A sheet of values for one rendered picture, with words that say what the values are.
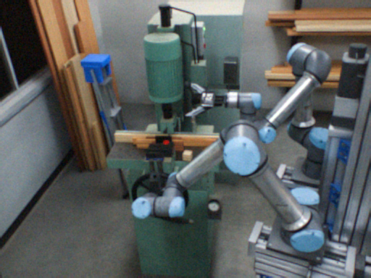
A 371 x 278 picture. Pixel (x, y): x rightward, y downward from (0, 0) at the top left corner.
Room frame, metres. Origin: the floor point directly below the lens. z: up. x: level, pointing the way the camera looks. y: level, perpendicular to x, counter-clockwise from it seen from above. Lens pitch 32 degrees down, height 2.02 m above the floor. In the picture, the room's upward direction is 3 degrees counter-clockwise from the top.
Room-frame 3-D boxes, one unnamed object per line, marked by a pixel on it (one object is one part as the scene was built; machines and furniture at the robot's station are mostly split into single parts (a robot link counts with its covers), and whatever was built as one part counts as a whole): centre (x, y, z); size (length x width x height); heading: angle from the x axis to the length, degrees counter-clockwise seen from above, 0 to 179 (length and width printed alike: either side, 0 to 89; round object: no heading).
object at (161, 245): (1.93, 0.10, 0.36); 0.58 x 0.45 x 0.71; 172
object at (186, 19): (2.10, 0.08, 1.16); 0.22 x 0.22 x 0.72; 82
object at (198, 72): (2.00, -0.06, 1.23); 0.09 x 0.08 x 0.15; 172
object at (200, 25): (2.11, -0.07, 1.40); 0.10 x 0.06 x 0.16; 172
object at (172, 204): (1.14, 0.09, 1.04); 0.11 x 0.11 x 0.08; 80
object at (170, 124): (1.83, 0.11, 1.03); 0.14 x 0.07 x 0.09; 172
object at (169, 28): (1.95, 0.10, 1.54); 0.08 x 0.08 x 0.17; 82
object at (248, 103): (1.60, -0.28, 1.25); 0.11 x 0.08 x 0.09; 82
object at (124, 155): (1.70, 0.15, 0.87); 0.61 x 0.30 x 0.06; 82
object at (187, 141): (1.80, 0.03, 0.92); 0.59 x 0.02 x 0.04; 82
